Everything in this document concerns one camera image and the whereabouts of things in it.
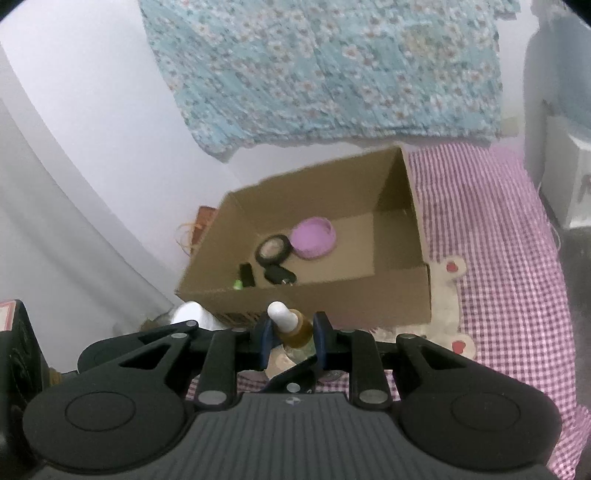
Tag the floral teal wall cloth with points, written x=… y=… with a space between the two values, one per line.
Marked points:
x=323 y=69

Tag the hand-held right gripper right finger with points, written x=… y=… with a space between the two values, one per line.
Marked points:
x=321 y=341

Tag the purple round lid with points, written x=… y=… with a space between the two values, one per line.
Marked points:
x=311 y=237

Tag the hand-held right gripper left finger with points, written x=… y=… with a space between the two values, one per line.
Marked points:
x=265 y=344

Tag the white lid jar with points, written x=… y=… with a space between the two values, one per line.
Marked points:
x=194 y=316

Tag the amber dropper bottle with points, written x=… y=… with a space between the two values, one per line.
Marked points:
x=295 y=330

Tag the purple checked tablecloth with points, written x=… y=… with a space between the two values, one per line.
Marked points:
x=498 y=258

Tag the black key fob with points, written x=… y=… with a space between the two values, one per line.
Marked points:
x=279 y=275

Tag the brown cardboard box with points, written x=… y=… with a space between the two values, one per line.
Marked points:
x=351 y=300

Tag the white water dispenser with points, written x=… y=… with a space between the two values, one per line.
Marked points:
x=572 y=184

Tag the small green tube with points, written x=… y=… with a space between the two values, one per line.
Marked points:
x=238 y=284

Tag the red printed bag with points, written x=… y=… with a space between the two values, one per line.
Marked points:
x=205 y=219

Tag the black tape roll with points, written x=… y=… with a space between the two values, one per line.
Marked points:
x=263 y=258

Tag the black tube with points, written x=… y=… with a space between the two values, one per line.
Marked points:
x=246 y=274

